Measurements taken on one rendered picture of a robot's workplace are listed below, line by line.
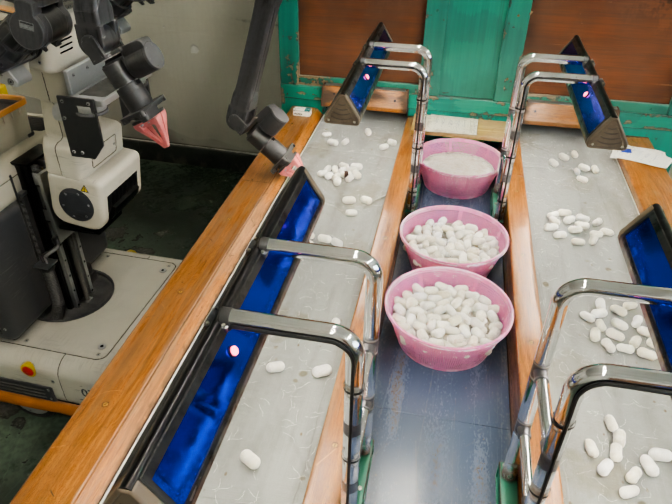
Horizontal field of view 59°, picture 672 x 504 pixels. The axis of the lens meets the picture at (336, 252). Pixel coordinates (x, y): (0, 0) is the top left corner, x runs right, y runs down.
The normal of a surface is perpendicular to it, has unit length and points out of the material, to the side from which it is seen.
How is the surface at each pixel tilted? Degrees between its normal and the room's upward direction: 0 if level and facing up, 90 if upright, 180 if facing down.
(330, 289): 0
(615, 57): 90
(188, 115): 90
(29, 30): 90
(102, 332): 0
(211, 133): 90
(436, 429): 0
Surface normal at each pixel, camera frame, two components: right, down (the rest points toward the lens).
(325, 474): 0.01, -0.82
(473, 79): -0.20, 0.56
